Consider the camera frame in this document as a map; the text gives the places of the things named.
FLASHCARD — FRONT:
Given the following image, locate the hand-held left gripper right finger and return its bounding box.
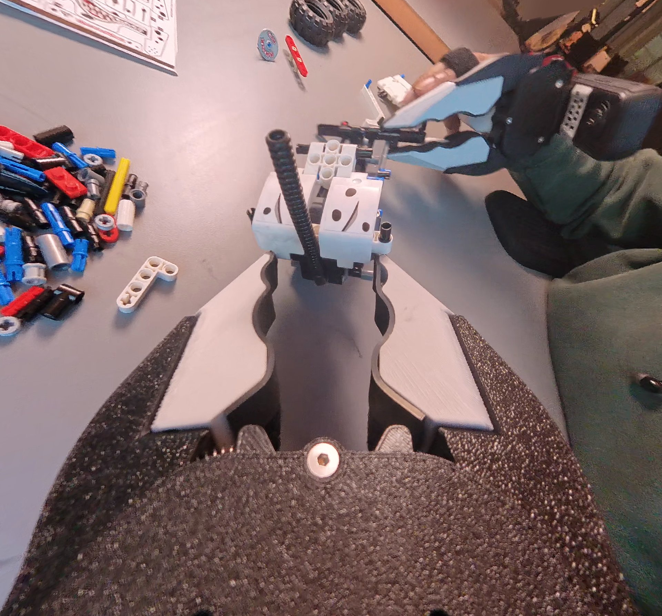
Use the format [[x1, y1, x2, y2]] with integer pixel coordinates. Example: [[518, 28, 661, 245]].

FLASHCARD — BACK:
[[368, 257, 496, 433]]

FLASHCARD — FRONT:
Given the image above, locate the person's right hand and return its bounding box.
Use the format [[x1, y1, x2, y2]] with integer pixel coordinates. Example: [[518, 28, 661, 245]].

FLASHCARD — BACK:
[[412, 66, 463, 102]]

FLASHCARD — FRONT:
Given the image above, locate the white brick hood panel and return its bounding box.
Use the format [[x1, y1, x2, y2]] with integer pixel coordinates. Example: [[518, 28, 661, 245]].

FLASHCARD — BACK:
[[361, 73, 415, 111]]

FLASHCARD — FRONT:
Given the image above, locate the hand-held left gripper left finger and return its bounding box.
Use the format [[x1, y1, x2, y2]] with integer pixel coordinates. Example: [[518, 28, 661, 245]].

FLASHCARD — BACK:
[[150, 255, 282, 435]]

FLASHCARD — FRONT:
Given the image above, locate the pile of small brick pieces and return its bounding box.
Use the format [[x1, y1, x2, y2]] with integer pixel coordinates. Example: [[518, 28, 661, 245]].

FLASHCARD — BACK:
[[0, 122, 150, 339]]

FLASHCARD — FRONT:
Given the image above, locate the person's green sweatshirt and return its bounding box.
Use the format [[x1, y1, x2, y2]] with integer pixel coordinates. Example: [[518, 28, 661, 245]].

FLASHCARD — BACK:
[[545, 248, 662, 616]]

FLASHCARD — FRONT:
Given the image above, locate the white angled brick piece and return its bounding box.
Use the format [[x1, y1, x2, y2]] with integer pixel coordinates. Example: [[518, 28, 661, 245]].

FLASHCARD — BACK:
[[115, 256, 180, 315]]

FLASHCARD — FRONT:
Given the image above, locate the toy brick model car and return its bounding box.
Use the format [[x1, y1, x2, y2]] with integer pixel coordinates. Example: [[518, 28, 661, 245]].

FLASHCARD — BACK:
[[248, 120, 458, 287]]

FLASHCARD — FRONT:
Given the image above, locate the red brick beam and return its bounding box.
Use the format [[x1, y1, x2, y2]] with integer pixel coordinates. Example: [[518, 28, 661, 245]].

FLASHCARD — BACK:
[[284, 34, 310, 78]]

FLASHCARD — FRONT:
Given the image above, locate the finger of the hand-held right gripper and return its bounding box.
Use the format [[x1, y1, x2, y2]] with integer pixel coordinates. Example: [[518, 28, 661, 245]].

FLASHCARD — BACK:
[[383, 53, 520, 133], [386, 131, 508, 176]]

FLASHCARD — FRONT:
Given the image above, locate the round grey disc piece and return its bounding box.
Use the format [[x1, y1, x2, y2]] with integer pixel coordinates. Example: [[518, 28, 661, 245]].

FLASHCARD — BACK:
[[256, 28, 281, 63]]

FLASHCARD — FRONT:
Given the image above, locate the sticker sheet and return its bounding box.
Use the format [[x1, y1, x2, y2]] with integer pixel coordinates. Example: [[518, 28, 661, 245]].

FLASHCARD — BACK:
[[0, 0, 180, 72]]

